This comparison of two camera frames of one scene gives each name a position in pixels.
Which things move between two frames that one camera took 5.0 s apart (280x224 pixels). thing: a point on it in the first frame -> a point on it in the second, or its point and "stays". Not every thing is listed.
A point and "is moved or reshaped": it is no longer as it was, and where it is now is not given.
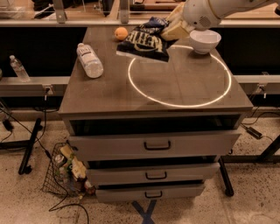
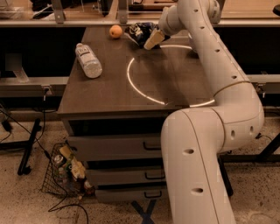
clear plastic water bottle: x=88 y=60 stays
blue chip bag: x=147 y=41 is moved or reshaped
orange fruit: x=121 y=33 -> x=115 y=31
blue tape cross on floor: x=146 y=215 stays
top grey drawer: x=155 y=146 stays
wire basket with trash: x=66 y=174 stays
